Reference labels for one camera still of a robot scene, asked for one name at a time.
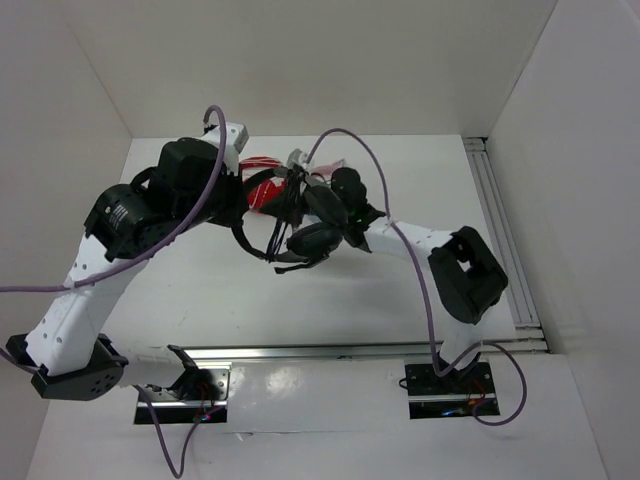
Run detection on black headset with cable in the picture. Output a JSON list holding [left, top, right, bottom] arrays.
[[231, 167, 348, 275]]

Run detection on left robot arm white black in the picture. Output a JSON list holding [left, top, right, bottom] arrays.
[[6, 123, 249, 401]]

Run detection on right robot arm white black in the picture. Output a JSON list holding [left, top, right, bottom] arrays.
[[330, 167, 508, 392]]

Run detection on red headphones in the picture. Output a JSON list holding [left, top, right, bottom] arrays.
[[239, 156, 286, 212]]

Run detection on blue pink cat-ear headphones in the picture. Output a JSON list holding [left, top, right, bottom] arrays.
[[311, 159, 347, 182]]

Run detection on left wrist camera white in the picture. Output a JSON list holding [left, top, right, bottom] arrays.
[[201, 122, 249, 165]]

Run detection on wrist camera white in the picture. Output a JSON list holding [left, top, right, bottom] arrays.
[[286, 148, 311, 171], [201, 122, 249, 165]]

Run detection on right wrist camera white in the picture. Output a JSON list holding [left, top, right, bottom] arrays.
[[286, 148, 311, 171]]

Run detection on aluminium rail front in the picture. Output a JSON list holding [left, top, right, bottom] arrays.
[[124, 337, 551, 401]]

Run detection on aluminium rail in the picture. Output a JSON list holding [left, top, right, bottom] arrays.
[[124, 337, 551, 401], [462, 137, 550, 353]]

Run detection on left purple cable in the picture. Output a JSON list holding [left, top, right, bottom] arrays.
[[0, 104, 231, 479]]

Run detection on aluminium rail right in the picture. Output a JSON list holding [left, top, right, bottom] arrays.
[[462, 137, 550, 353]]

